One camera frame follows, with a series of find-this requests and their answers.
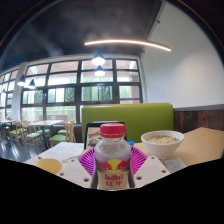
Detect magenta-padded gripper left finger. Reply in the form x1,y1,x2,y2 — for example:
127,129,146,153
56,147,96,188

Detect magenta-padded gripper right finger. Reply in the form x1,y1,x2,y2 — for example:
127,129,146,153
130,145,172,188

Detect clear red-capped drink bottle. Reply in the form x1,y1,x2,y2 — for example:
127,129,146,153
90,122,135,191

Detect white paper sheet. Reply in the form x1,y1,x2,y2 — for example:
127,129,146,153
37,141,86,162

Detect small printed paper card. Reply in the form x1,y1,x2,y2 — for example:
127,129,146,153
163,157,188,174

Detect yellow round cup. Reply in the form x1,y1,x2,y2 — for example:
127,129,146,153
34,157,64,175

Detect white ceramic bowl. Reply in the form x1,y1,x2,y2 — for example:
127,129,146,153
140,129,185,161

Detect black laptop with stickers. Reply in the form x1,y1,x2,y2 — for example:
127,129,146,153
83,121,128,151

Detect green upholstered bench backrest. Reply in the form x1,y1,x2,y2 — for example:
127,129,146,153
81,103,175,144

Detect wooden chairs with green seats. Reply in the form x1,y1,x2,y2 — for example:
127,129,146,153
7,120,76,152

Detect wooden dining table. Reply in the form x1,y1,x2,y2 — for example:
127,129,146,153
0,119,16,141
27,119,65,148

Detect black pendant ceiling lamps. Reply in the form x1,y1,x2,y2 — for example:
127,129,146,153
16,53,107,90

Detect curved linear ceiling light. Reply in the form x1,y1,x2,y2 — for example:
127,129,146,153
83,39,173,53

